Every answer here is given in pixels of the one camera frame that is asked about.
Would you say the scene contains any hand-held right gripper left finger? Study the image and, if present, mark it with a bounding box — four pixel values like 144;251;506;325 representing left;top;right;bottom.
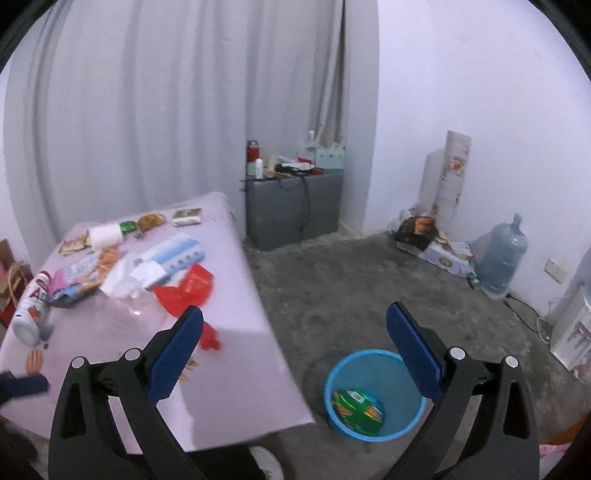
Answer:
48;305;208;480

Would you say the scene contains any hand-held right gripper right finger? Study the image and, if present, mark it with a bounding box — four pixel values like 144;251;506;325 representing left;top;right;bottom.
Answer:
385;302;540;480

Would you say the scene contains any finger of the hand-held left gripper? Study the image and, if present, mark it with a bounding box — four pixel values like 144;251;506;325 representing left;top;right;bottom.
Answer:
0;371;51;403

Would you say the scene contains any blue plastic waste bin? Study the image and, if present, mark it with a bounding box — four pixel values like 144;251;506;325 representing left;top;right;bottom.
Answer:
323;349;428;440

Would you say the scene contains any white paper cup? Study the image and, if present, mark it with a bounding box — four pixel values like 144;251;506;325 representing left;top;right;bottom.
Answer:
88;223;124;250

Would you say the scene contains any small red wrapper piece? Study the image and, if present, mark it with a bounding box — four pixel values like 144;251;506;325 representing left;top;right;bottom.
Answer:
198;323;222;354

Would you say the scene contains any pink printed tablecloth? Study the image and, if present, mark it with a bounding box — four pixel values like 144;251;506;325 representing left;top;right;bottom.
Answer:
0;191;317;455

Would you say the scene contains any red plastic packet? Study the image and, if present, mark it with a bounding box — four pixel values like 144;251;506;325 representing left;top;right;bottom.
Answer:
151;263;215;319

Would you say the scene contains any white bottle with red cap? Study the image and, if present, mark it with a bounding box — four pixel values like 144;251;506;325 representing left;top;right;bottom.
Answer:
11;271;55;347

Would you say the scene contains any green and red snack packet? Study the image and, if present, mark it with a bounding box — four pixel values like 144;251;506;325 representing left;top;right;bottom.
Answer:
333;388;385;437

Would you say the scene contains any crumpled white tissue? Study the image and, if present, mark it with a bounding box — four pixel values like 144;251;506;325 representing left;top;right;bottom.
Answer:
99;258;164;298

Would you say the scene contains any white patterned box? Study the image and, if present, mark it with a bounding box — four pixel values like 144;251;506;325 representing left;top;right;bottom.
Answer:
402;237;476;278

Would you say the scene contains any red paper bag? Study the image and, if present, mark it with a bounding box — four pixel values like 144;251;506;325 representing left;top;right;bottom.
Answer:
0;240;35;328

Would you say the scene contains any blue and white striped packet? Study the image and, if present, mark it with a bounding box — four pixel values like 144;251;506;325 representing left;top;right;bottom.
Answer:
139;233;206;278

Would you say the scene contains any blue snack packet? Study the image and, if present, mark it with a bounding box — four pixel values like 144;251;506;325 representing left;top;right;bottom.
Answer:
46;258;107;308

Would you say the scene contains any pink snack packet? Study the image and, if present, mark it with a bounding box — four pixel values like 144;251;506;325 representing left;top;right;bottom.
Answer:
46;270;68;296

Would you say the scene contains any dark bag with pastry print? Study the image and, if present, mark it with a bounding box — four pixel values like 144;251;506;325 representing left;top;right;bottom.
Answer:
396;215;437;252

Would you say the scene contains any blue water jug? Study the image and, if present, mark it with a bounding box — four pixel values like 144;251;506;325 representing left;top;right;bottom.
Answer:
475;213;528;296

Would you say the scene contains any small white and gold box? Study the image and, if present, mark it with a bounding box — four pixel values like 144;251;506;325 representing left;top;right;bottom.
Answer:
172;208;204;228

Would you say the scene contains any white shoe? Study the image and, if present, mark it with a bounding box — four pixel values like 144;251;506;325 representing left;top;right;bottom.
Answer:
249;446;284;480

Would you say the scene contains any white water dispenser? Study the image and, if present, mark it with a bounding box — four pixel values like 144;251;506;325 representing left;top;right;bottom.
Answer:
549;277;591;379

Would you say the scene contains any grey cabinet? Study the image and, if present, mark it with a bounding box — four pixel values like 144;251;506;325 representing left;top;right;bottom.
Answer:
245;171;345;252

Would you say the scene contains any mint green box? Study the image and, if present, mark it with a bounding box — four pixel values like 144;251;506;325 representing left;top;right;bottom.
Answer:
315;147;346;172

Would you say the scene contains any white curtain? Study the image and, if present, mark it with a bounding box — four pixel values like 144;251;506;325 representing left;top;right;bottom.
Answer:
0;0;379;261

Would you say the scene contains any black floor cable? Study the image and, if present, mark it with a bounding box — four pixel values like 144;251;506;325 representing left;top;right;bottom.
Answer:
505;293;550;324

